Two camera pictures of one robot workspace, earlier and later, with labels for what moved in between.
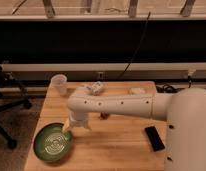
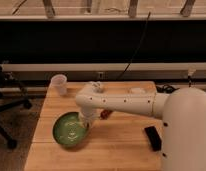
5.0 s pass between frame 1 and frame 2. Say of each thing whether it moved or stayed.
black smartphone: stayed
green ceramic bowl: moved
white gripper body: moved
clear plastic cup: stayed
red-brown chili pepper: stayed
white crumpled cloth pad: stayed
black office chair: stayed
